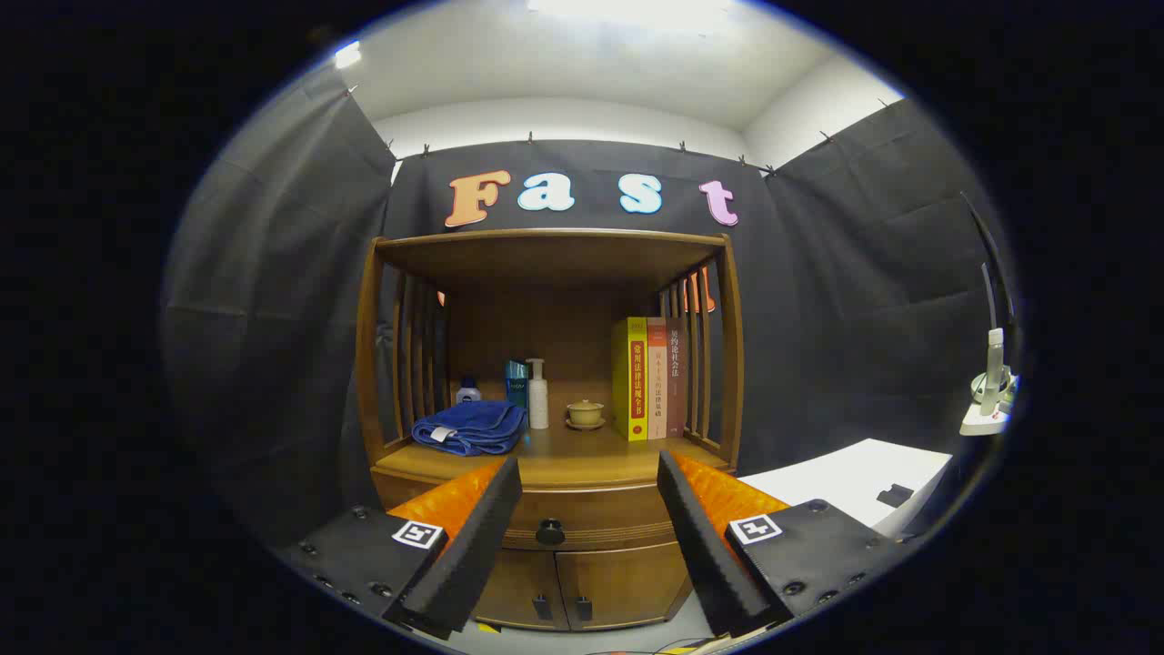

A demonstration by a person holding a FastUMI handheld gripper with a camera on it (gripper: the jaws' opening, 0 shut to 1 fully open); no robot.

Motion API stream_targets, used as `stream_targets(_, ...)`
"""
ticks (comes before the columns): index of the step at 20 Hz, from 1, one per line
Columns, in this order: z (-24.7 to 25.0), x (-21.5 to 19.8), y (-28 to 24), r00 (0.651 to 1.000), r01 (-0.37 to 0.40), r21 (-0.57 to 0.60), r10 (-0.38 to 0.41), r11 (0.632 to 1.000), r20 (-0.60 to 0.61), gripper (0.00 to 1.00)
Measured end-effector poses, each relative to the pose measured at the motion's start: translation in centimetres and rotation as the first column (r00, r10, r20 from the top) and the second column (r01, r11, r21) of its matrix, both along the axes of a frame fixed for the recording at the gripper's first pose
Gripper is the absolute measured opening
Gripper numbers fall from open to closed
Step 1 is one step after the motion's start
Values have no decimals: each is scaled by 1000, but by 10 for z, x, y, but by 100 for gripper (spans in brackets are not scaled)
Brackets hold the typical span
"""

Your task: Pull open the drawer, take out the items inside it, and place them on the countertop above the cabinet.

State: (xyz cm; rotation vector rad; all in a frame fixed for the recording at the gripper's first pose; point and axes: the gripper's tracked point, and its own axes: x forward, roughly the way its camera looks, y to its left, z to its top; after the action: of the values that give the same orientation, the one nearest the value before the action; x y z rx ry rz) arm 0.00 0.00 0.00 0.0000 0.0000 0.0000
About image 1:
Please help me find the yellow book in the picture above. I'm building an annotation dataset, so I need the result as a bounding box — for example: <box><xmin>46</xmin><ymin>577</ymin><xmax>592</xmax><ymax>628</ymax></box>
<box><xmin>611</xmin><ymin>317</ymin><xmax>649</xmax><ymax>442</ymax></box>

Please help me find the orange book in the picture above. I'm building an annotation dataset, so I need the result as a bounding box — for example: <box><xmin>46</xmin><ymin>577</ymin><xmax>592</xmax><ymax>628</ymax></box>
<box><xmin>646</xmin><ymin>317</ymin><xmax>669</xmax><ymax>440</ymax></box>

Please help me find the wooden cabinet door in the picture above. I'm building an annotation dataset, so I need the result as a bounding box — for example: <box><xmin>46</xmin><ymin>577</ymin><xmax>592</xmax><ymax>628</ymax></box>
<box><xmin>557</xmin><ymin>541</ymin><xmax>692</xmax><ymax>630</ymax></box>
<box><xmin>473</xmin><ymin>549</ymin><xmax>569</xmax><ymax>630</ymax></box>

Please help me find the white side table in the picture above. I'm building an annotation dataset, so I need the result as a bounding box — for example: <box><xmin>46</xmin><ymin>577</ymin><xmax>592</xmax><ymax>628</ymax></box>
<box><xmin>737</xmin><ymin>438</ymin><xmax>954</xmax><ymax>538</ymax></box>

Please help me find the blue folded towel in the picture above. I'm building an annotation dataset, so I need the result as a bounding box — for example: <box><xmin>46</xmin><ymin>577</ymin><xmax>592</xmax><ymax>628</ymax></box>
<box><xmin>411</xmin><ymin>398</ymin><xmax>528</xmax><ymax>458</ymax></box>

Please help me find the white pump bottle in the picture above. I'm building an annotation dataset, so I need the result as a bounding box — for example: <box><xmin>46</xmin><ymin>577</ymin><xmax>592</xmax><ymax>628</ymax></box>
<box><xmin>527</xmin><ymin>358</ymin><xmax>550</xmax><ymax>430</ymax></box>

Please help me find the white desk lamp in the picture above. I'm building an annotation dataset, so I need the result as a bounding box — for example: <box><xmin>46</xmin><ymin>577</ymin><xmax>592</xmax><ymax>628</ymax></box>
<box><xmin>959</xmin><ymin>264</ymin><xmax>1019</xmax><ymax>438</ymax></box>

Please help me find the brown book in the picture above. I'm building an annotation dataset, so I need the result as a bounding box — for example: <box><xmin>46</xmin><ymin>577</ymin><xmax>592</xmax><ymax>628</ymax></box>
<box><xmin>666</xmin><ymin>317</ymin><xmax>688</xmax><ymax>438</ymax></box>

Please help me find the wooden countertop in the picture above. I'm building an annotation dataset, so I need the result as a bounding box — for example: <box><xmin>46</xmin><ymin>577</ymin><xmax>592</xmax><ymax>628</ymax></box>
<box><xmin>375</xmin><ymin>423</ymin><xmax>728</xmax><ymax>488</ymax></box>

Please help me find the wooden cabinet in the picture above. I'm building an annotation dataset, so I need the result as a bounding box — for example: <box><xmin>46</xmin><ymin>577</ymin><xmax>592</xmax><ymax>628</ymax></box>
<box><xmin>355</xmin><ymin>227</ymin><xmax>745</xmax><ymax>633</ymax></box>

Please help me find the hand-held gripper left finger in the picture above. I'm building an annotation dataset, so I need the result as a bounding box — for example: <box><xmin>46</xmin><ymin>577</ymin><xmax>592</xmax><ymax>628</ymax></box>
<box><xmin>277</xmin><ymin>455</ymin><xmax>524</xmax><ymax>640</ymax></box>

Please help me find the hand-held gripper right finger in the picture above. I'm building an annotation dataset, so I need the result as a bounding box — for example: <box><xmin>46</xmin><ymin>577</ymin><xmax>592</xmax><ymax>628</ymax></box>
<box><xmin>657</xmin><ymin>449</ymin><xmax>919</xmax><ymax>638</ymax></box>

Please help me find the wooden drawer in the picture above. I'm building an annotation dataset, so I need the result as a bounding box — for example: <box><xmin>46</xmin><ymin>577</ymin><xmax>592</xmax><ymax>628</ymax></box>
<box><xmin>373</xmin><ymin>469</ymin><xmax>728</xmax><ymax>551</ymax></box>

